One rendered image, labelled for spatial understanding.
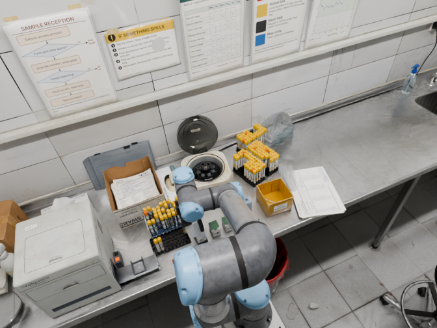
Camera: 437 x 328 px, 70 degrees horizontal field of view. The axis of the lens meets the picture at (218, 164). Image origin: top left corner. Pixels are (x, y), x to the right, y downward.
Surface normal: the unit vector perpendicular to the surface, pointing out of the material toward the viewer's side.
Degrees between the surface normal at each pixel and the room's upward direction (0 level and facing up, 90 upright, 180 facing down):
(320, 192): 1
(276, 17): 93
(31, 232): 0
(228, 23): 93
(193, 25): 95
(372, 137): 0
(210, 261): 15
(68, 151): 90
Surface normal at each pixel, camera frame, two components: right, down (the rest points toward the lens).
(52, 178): 0.40, 0.64
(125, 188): -0.05, -0.70
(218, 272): 0.09, -0.22
